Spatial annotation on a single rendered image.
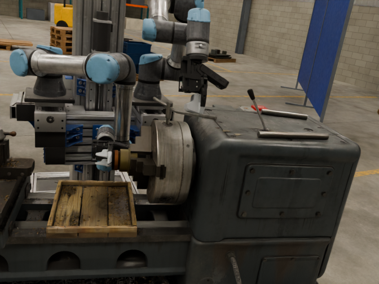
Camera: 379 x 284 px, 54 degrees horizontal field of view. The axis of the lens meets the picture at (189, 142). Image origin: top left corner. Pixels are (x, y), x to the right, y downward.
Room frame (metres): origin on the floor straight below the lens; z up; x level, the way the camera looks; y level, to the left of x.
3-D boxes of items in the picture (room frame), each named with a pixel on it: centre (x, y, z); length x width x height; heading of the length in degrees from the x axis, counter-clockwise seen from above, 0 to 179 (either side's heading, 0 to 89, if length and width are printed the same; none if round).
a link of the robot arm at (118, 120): (1.64, 0.32, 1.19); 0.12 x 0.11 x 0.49; 70
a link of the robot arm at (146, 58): (1.98, 0.25, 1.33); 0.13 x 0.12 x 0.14; 98
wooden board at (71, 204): (1.25, 0.33, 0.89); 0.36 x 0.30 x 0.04; 15
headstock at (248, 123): (1.43, -0.30, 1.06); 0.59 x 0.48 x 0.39; 105
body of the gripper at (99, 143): (1.36, 0.33, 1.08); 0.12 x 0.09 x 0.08; 13
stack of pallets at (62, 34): (10.48, 3.43, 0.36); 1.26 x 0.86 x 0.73; 132
